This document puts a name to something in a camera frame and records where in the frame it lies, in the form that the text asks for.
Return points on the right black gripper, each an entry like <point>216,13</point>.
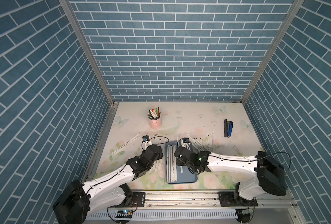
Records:
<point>178,160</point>

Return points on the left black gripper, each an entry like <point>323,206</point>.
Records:
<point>160,154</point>

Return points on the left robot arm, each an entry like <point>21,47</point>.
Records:
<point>78,200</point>

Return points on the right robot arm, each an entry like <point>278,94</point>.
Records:
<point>266,175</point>

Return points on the left pile wrapped straws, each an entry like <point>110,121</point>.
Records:
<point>157,165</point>

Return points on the pile wrapped straws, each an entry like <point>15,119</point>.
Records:
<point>202,144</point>
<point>157,165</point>

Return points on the right pile wrapped straws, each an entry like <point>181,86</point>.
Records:
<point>202,144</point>

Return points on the blue plastic storage tray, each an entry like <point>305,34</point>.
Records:
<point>180,174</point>

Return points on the pink pen cup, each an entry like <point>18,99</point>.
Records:
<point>155,123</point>

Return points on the black and blue stapler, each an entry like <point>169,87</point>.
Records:
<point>228,126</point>

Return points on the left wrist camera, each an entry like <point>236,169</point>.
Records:
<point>146,142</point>

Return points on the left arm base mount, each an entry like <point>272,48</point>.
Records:
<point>136,200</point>

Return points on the aluminium front rail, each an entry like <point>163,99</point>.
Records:
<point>203,199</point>

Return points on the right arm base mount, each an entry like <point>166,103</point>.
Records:
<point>228,199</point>

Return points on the white slotted cable duct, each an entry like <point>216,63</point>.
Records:
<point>159,215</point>

